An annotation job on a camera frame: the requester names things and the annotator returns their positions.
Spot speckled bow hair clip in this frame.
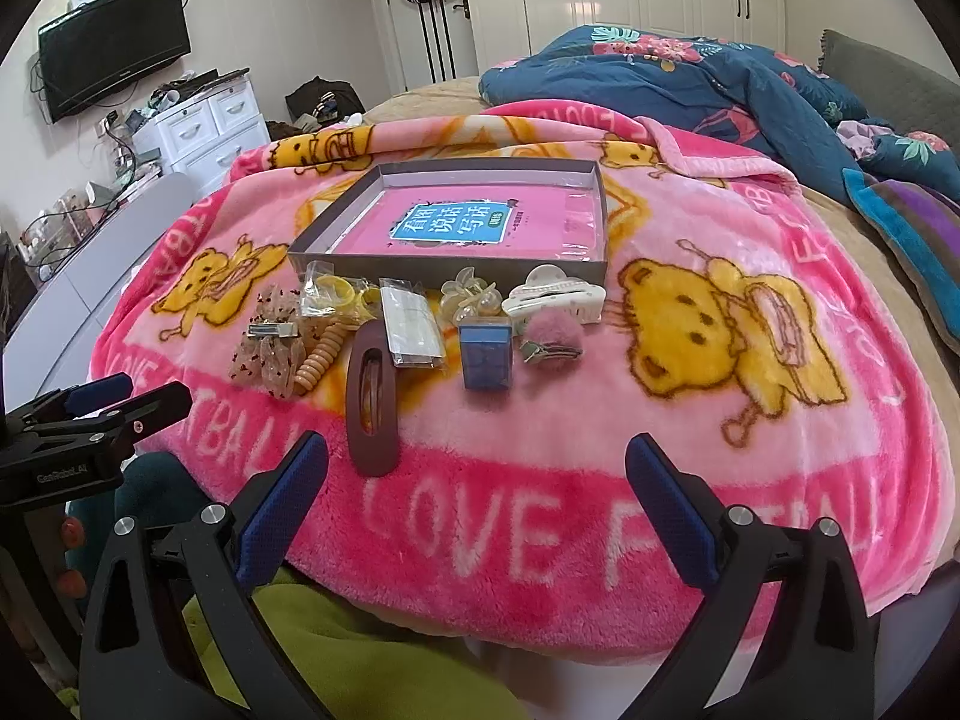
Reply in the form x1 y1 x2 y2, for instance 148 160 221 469
229 286 306 400

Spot yellow hair ties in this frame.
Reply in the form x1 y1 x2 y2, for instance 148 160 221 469
299 260 383 322

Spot maroon oval hair clip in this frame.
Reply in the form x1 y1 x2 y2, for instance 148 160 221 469
345 320 398 478

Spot white earring card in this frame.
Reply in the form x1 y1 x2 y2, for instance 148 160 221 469
379 278 446 369

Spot clear pearl hair clips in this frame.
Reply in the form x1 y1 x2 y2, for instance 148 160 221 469
439 266 503 327

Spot small blue box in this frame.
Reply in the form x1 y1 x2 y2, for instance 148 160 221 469
459 319 514 392

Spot grey desk top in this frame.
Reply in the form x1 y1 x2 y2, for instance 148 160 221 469
3 174 199 410

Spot green cloth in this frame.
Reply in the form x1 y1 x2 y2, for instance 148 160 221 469
182 567 531 720

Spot white drawer cabinet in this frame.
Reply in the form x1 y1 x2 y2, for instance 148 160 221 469
132 70 268 200

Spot grey cardboard box tray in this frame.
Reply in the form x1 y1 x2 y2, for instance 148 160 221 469
288 158 607 291

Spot pink bear fleece blanket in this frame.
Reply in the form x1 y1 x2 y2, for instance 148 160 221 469
89 104 958 660

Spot black bag on floor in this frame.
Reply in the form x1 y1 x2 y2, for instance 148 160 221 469
285 76 364 127

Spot pink pompom hair clip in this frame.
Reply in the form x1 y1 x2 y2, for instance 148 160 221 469
521 309 584 364

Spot beige bed sheet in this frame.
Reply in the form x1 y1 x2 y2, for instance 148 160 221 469
363 76 490 125

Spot striped colourful pillow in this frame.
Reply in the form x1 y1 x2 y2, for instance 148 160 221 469
843 169 958 355

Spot blue floral quilt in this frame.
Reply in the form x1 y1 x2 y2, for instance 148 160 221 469
478 25 958 203

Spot grey bed headboard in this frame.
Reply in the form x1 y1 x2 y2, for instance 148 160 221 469
820 29 960 151

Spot black wall television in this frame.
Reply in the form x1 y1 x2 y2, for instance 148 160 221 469
37 0 192 122

